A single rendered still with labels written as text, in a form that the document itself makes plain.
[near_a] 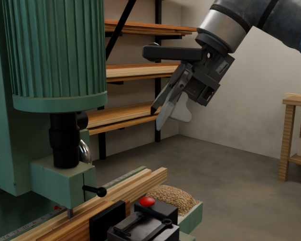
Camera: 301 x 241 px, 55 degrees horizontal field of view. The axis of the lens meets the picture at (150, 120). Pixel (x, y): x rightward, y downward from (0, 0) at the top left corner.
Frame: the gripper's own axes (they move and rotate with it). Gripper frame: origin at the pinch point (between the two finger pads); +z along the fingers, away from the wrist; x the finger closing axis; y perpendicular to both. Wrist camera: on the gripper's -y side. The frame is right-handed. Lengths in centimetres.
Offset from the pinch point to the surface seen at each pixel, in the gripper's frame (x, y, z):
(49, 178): -2.8, -11.4, 20.5
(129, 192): 12.9, 8.3, 21.3
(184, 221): 4.9, 21.9, 17.5
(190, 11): 375, 29, -110
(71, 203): -6.5, -5.2, 21.0
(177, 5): 381, 9, -107
